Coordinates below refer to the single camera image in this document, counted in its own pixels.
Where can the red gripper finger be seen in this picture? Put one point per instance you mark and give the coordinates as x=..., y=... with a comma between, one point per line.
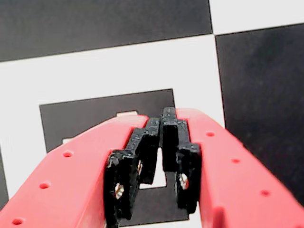
x=71, y=178
x=237, y=178

